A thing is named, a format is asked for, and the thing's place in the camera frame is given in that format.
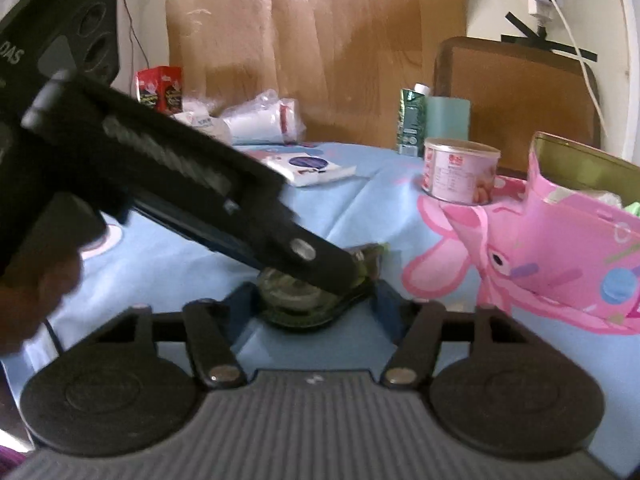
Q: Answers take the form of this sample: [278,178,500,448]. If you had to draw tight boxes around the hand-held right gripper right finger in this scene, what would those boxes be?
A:
[372,280,538,391]

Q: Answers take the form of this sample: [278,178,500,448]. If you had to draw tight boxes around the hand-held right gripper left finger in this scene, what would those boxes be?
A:
[92,282,263,391]

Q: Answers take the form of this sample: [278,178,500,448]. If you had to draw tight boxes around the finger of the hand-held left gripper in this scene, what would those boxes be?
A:
[132,199,262,272]
[225,200,362,295]

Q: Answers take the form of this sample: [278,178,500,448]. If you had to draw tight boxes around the green patterned pouch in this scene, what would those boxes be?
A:
[257,242,388,331]

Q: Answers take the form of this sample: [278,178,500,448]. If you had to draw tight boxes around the pink cartoon box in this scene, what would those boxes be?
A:
[522,131,640,311]

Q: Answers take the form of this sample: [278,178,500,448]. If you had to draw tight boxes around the person's left hand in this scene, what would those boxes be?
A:
[0,252,83,356]

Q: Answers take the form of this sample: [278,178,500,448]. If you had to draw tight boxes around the printed cartoon blanket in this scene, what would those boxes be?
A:
[0,140,640,391]

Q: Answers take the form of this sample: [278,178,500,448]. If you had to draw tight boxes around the red snack box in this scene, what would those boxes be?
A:
[135,66,183,113]

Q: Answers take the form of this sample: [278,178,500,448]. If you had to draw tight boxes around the small white tissue packet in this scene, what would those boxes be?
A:
[260,151,357,188]

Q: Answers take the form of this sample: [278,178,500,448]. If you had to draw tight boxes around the large white tissue pack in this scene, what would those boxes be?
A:
[172,100,233,143]

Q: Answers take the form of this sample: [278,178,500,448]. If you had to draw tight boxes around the plastic bag of paper cups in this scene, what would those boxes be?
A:
[220,89,307,146]

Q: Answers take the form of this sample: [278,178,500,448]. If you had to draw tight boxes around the pink label tin can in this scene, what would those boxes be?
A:
[421,138,502,206]

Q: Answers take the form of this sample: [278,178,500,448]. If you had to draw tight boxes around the green drink carton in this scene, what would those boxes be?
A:
[396,84,432,157]

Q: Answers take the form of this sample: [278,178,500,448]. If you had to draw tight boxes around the pale green cup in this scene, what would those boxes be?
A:
[426,95,472,142]

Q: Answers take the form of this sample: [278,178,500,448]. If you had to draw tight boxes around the wooden board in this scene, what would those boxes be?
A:
[165,0,468,148]

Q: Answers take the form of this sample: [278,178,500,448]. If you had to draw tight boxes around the wooden rattan chair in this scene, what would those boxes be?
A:
[432,36,603,176]

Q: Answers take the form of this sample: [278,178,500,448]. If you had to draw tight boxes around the purple cloth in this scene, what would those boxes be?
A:
[0,442,28,473]

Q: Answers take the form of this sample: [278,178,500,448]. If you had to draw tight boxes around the black tape strips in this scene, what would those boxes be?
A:
[502,10,598,63]

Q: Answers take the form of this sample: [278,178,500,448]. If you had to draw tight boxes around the white power adapter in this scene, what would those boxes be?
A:
[527,0,558,23]

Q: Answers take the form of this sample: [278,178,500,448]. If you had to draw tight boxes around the black wall cable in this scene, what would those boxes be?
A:
[127,0,151,71]

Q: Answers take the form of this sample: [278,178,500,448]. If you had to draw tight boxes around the white power cable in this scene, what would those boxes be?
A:
[532,0,608,136]

